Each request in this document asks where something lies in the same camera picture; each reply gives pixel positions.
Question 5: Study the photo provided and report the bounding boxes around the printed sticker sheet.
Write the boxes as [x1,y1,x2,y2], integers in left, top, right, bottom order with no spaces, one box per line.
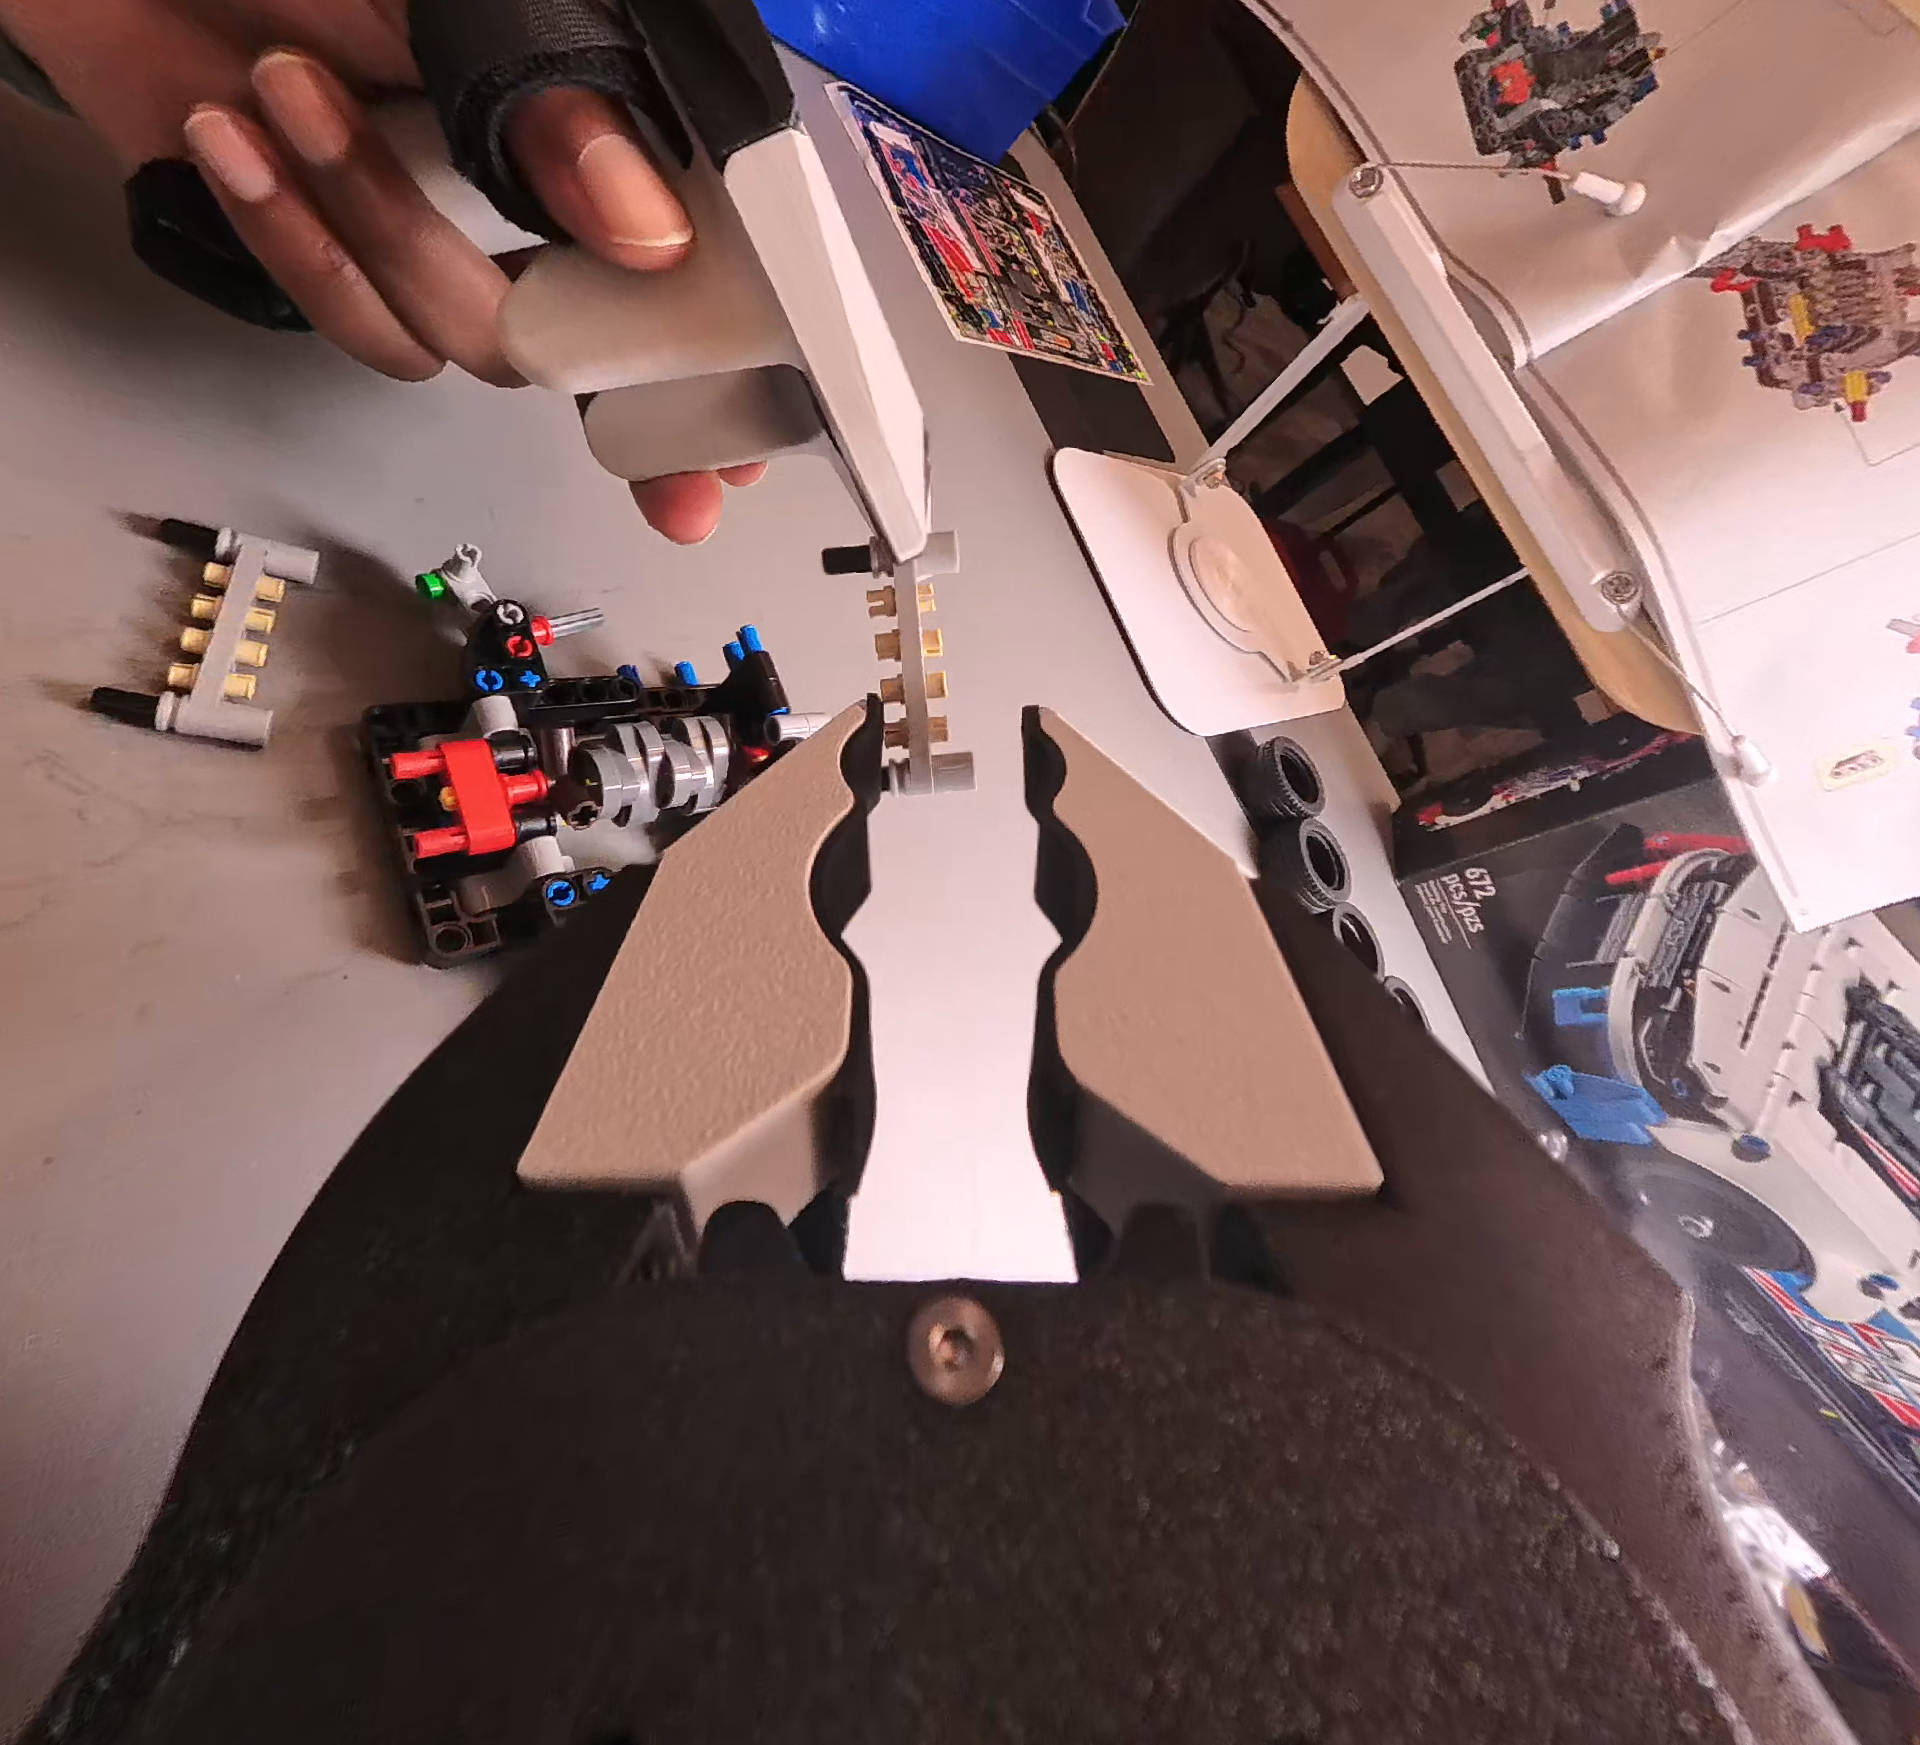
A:
[826,83,1153,385]

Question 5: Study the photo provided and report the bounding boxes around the lego car chassis assembly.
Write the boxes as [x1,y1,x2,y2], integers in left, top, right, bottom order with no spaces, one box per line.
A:
[361,540,836,969]

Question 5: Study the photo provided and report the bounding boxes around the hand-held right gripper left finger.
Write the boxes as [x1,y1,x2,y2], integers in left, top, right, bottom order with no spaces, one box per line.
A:
[514,694,888,1275]

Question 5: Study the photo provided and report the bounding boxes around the clear plastic bag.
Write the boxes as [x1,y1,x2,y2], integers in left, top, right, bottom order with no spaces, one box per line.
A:
[1710,1451,1877,1687]

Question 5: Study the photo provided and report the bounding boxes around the grey lego beam frame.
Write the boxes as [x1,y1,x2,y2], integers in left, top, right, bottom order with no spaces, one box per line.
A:
[88,515,322,752]
[824,532,981,792]

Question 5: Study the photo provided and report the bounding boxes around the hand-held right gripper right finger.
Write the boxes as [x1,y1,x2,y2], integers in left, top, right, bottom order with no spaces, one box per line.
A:
[1025,704,1390,1281]

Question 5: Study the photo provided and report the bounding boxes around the lego car set box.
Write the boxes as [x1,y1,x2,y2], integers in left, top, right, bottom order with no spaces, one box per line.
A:
[1391,753,1920,1492]

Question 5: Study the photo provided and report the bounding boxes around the lego instruction booklet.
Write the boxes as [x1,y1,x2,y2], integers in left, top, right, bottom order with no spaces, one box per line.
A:
[1222,0,1920,933]

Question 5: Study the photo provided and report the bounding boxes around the blue plastic bin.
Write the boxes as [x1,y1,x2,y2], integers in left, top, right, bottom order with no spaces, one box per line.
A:
[743,0,1126,163]

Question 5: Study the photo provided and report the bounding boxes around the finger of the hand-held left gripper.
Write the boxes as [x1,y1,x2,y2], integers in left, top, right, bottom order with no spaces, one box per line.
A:
[720,123,938,566]

